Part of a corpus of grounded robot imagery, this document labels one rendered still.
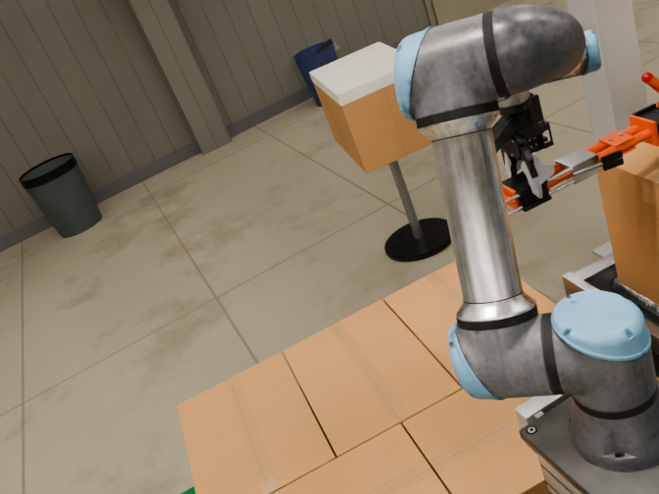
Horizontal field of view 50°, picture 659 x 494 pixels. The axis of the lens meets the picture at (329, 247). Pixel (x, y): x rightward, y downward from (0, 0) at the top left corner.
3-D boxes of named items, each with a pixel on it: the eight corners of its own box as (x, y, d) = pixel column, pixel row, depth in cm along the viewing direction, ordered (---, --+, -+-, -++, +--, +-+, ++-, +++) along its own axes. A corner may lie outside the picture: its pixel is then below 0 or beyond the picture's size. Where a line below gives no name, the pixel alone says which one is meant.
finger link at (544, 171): (566, 187, 149) (548, 147, 148) (541, 199, 148) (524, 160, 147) (559, 188, 152) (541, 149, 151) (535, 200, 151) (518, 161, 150)
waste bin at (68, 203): (104, 206, 644) (71, 148, 617) (110, 220, 604) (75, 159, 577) (54, 230, 634) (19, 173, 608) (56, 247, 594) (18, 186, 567)
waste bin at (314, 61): (345, 85, 696) (326, 33, 672) (362, 91, 661) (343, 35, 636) (306, 105, 687) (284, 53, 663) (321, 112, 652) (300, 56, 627)
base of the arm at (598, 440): (704, 432, 100) (696, 380, 95) (621, 490, 97) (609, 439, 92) (625, 380, 113) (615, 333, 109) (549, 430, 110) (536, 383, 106)
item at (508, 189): (532, 185, 161) (528, 167, 158) (551, 195, 154) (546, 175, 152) (501, 201, 160) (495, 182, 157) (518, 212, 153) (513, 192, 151)
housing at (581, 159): (583, 164, 162) (580, 146, 160) (602, 172, 156) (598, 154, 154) (557, 177, 161) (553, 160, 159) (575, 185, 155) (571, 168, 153)
